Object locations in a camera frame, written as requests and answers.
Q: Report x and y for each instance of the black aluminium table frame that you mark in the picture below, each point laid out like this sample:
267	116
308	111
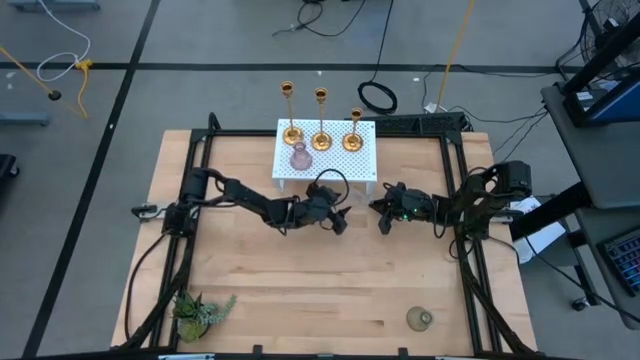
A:
235	133

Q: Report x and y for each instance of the medium gold candlestick holder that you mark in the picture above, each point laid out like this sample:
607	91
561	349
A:
321	142

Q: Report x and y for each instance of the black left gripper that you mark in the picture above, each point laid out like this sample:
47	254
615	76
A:
317	207

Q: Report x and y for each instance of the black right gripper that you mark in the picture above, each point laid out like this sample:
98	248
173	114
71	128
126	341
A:
415	205

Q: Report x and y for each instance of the backlit computer keyboard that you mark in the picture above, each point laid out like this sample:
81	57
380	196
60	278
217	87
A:
627	260

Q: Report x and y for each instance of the white perforated shelf riser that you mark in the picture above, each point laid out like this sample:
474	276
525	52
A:
345	162

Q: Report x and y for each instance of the grey side desk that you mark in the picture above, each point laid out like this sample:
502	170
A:
600	165

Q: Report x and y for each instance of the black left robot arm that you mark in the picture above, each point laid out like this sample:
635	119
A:
250	200

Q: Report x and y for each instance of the short gold candlestick holder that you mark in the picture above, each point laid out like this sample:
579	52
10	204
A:
353	143

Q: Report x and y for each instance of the tall gold candlestick holder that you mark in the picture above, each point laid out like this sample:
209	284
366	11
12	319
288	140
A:
293	135

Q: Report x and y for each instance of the yellow rod with black end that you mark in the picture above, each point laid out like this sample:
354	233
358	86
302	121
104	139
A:
54	95

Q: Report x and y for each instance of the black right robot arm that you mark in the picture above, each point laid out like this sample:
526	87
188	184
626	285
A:
480	200

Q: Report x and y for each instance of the black and blue equipment stand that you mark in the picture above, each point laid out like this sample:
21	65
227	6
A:
615	107

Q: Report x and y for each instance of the pink glass vase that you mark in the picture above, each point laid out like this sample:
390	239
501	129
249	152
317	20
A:
301	161

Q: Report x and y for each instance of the black floor fan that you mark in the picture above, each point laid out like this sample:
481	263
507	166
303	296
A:
607	10

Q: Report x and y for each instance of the green glass vase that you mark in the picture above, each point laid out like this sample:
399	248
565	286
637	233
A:
418	319

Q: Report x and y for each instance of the white paper sheet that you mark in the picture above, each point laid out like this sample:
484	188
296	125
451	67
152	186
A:
542	240

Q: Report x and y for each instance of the potted green succulent plant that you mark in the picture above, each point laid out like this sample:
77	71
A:
192	325

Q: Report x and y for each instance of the black power strip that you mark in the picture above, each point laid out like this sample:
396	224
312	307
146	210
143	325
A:
420	122

